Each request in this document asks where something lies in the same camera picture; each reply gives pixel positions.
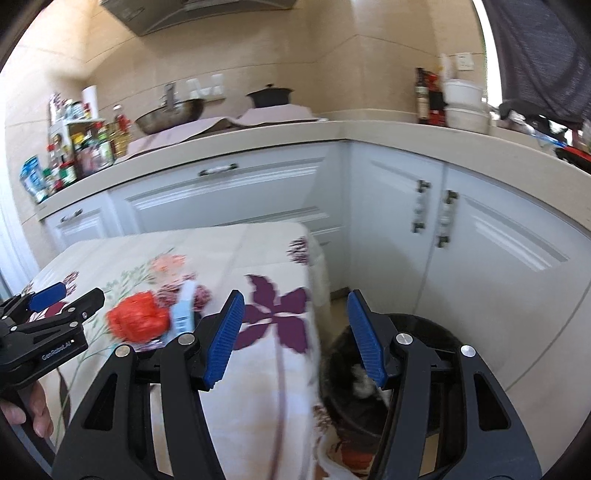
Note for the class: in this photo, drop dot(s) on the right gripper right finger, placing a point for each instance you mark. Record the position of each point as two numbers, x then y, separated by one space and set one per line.
482 435

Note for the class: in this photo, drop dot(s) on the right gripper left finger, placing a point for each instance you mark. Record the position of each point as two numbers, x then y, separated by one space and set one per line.
110 435

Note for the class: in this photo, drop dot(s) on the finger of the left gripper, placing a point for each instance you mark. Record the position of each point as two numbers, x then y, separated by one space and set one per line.
71 317
19 308

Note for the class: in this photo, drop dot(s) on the red plastic bag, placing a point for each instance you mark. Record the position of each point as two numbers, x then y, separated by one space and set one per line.
138 318

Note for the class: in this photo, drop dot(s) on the black trash bin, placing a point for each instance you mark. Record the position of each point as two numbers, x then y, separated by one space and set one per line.
358 409

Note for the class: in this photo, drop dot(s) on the person's left hand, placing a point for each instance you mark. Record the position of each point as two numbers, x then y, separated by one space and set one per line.
42 422

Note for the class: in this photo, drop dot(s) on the floral tablecloth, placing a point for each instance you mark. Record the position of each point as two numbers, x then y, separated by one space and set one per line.
265 414

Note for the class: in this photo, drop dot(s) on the blue white snack bag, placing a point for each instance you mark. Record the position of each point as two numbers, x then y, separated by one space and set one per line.
32 179

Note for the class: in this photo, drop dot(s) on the green lid jar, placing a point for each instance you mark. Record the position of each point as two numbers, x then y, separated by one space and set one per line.
67 173

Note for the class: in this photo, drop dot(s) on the white spice rack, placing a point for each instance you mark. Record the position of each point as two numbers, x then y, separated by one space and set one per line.
66 135

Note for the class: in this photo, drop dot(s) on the yellow cooking oil bottle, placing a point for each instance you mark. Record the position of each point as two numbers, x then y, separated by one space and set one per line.
120 135

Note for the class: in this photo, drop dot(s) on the pink stove cover cloth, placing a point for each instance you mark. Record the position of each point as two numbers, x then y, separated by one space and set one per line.
254 117

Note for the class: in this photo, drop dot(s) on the white cabinet unit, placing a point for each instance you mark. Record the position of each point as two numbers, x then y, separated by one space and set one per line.
515 276

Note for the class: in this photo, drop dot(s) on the steel wok pan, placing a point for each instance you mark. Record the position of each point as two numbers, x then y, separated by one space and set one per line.
172 113

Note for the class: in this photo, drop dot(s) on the black clay pot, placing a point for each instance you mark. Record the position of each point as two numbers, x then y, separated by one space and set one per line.
270 96

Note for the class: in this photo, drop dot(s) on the range hood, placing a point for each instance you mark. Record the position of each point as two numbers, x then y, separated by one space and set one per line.
144 17

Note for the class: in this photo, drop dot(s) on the white stacked bowls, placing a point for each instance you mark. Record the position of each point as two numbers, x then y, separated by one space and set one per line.
465 108

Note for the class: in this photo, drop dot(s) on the dark sauce bottle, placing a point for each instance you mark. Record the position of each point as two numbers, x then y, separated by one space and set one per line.
422 97

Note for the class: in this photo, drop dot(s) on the dark hanging cloth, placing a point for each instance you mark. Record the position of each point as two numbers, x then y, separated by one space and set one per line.
543 49

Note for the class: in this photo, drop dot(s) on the small drawer handle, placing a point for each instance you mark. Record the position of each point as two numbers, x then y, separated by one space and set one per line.
74 215

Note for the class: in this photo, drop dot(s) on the right cabinet door handle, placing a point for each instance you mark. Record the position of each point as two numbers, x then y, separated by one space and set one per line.
446 218

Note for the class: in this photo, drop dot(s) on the cabinet door handle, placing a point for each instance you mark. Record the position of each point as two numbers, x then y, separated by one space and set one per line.
446 218
421 206

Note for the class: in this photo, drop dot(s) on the wide drawer handle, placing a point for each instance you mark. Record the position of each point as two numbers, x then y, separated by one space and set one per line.
218 169

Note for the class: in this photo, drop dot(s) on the left cabinet door handle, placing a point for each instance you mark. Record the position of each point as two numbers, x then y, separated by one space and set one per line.
421 206

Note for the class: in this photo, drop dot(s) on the white wall socket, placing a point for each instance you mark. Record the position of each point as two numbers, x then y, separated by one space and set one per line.
464 61

